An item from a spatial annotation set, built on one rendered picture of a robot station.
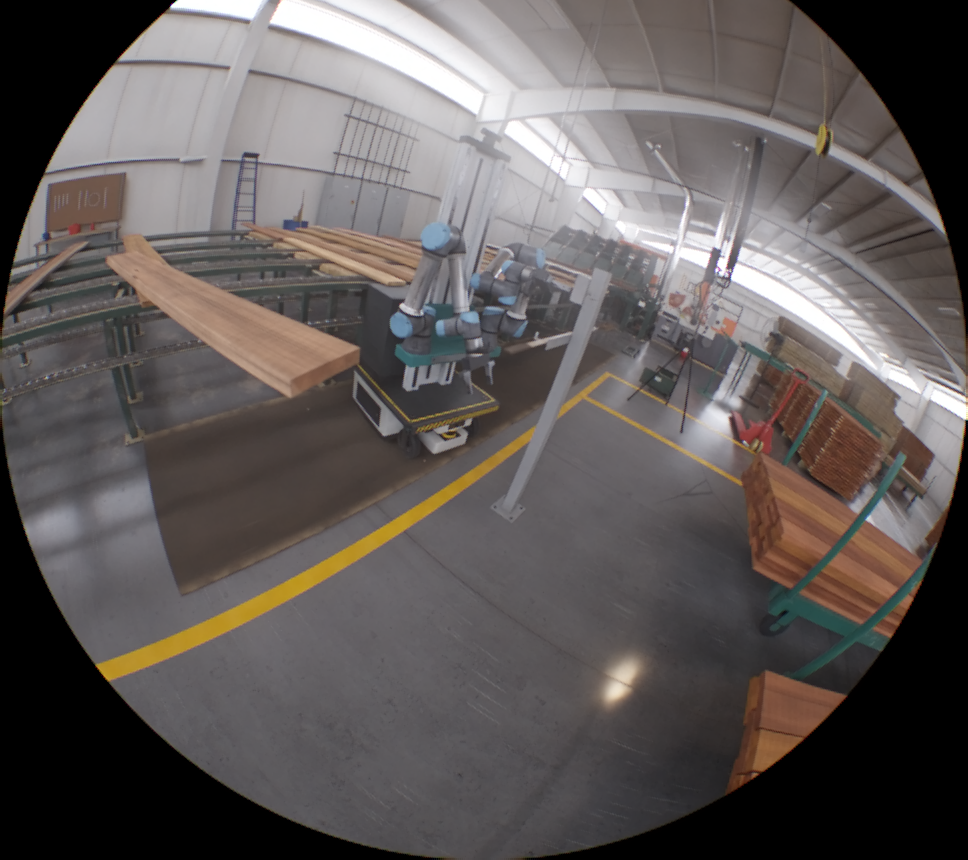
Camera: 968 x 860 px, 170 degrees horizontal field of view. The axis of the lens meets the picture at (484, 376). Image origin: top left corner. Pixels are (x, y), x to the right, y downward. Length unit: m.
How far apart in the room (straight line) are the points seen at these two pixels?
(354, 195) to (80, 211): 6.40
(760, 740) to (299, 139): 9.47
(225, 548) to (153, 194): 7.13
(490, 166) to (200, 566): 2.38
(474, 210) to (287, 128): 6.98
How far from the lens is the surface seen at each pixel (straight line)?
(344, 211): 8.39
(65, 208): 8.08
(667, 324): 9.56
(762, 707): 1.36
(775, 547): 1.80
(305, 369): 0.81
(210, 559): 1.59
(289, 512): 1.66
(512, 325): 1.87
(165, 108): 8.15
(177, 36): 8.70
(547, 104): 10.90
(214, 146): 7.15
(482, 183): 1.89
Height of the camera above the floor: 1.30
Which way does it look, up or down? 24 degrees down
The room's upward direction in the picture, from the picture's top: 16 degrees clockwise
